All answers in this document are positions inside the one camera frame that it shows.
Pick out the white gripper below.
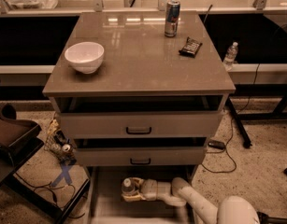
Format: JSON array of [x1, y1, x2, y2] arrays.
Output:
[[122, 177, 158, 203]]

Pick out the clear plastic water bottle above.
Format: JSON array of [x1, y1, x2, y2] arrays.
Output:
[[122, 178, 137, 196]]

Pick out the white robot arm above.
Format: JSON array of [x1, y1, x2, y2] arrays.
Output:
[[122, 177, 260, 224]]

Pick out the bottom drawer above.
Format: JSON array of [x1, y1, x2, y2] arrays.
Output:
[[84, 165, 196, 224]]

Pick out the drawer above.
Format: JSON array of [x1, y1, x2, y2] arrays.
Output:
[[84, 165, 196, 224], [74, 137, 207, 166], [52, 95, 225, 140]]

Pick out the middle drawer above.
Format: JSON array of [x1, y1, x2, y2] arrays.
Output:
[[74, 137, 207, 166]]

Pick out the top drawer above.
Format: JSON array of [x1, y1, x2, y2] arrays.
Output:
[[52, 95, 225, 140]]

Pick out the grey drawer cabinet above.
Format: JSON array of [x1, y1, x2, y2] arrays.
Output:
[[42, 10, 237, 224]]

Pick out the small background water bottle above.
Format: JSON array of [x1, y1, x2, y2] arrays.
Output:
[[223, 42, 238, 70]]

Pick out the blue tape cross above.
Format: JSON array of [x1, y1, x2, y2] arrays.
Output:
[[50, 160, 76, 188]]

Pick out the black power adapter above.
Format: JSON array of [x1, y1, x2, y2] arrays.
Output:
[[208, 140, 225, 150]]

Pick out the black cylinder object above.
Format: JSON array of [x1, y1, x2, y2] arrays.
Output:
[[257, 212, 287, 224]]

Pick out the dark chair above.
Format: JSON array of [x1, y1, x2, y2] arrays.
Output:
[[0, 104, 90, 224]]

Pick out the white bowl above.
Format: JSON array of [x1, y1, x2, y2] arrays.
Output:
[[65, 42, 105, 74]]

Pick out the dark snack bar packet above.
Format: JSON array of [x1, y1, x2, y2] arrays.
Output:
[[179, 37, 203, 58]]

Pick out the energy drink can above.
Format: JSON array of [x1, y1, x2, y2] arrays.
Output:
[[165, 0, 180, 37]]

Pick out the black cable under chair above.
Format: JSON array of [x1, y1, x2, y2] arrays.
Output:
[[13, 171, 87, 220]]

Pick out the wire basket with cans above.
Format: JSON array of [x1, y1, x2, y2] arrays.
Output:
[[44, 119, 75, 162]]

